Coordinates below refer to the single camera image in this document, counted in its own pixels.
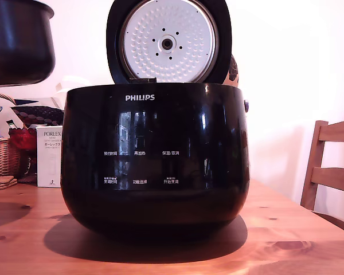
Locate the black rice cooker pot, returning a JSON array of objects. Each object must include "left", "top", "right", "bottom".
[{"left": 0, "top": 0, "right": 56, "bottom": 87}]

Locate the black Philips rice cooker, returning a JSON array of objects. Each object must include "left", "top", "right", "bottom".
[{"left": 60, "top": 82, "right": 252, "bottom": 239}]

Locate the black cooker lid, silver plate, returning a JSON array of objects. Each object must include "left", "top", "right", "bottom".
[{"left": 105, "top": 0, "right": 233, "bottom": 85}]

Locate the dark patterned round object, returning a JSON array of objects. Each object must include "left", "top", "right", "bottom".
[{"left": 228, "top": 54, "right": 241, "bottom": 88}]

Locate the white plastic object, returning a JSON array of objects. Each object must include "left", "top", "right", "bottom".
[{"left": 54, "top": 74, "right": 88, "bottom": 96}]

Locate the white Porlex box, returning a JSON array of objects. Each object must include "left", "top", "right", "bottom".
[{"left": 36, "top": 125, "right": 64, "bottom": 188}]

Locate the red scalloped dish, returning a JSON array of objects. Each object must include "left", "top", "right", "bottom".
[{"left": 8, "top": 128, "right": 37, "bottom": 151}]

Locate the wooden chair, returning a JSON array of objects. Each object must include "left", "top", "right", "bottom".
[{"left": 300, "top": 120, "right": 344, "bottom": 233}]

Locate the cream printed cloth bag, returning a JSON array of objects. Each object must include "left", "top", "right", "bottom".
[{"left": 0, "top": 97, "right": 25, "bottom": 138}]

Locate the woven wicker basket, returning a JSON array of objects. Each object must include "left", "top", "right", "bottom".
[{"left": 0, "top": 92, "right": 21, "bottom": 178}]

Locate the stack of cork coasters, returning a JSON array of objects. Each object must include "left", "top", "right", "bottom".
[{"left": 0, "top": 175, "right": 18, "bottom": 191}]

